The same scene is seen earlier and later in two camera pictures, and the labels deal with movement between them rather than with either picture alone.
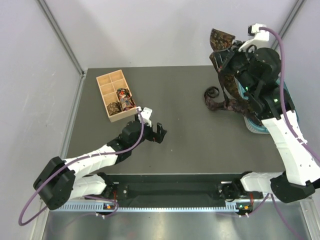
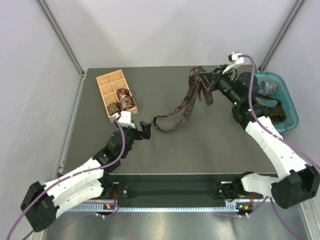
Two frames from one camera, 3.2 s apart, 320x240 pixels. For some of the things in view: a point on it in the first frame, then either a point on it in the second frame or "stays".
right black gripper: x=227 y=56 -> x=210 y=77
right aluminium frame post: x=292 y=15 stays
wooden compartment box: x=108 y=84 stays
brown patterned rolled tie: x=114 y=107 stays
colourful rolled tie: x=127 y=101 stays
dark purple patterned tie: x=231 y=105 -> x=175 y=120
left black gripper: x=156 y=138 -> x=141 y=135
